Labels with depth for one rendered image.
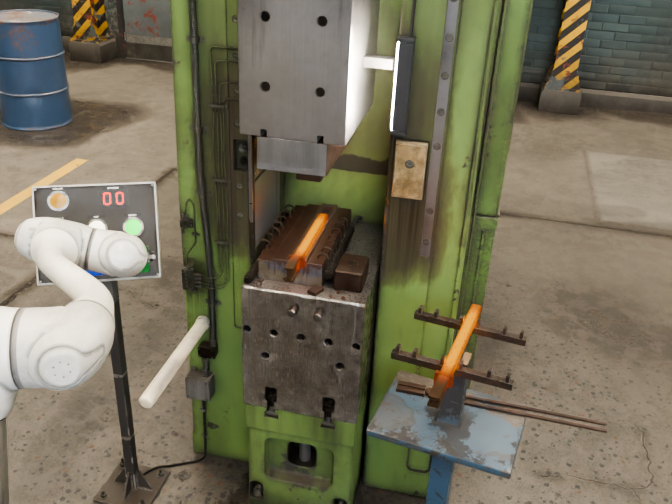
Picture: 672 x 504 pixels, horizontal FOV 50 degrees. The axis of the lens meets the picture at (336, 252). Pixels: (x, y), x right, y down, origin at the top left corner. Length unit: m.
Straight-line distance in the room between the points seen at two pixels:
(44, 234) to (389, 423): 1.03
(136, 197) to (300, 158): 0.50
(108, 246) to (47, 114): 4.92
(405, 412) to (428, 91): 0.90
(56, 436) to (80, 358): 1.97
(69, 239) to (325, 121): 0.72
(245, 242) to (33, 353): 1.25
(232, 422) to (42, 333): 1.64
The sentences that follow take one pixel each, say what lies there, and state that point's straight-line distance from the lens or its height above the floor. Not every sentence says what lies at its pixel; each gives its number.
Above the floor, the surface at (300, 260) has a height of 1.01.
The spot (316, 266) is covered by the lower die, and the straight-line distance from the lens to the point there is 2.13.
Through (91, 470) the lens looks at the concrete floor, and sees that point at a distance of 2.96.
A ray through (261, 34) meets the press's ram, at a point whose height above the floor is 1.64.
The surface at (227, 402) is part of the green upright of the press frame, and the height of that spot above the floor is 0.28.
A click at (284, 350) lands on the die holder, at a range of 2.24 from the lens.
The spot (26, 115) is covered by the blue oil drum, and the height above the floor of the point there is 0.13.
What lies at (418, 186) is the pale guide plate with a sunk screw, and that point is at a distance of 2.09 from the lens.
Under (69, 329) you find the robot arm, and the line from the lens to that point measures 1.20.
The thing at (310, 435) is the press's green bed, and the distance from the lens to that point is 2.43.
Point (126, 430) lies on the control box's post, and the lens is 2.65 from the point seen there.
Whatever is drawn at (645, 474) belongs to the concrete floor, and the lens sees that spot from 3.16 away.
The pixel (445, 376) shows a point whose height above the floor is 0.94.
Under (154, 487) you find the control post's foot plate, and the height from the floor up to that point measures 0.01.
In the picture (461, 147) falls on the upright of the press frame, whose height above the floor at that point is 1.35.
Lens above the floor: 2.01
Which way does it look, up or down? 28 degrees down
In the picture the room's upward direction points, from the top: 3 degrees clockwise
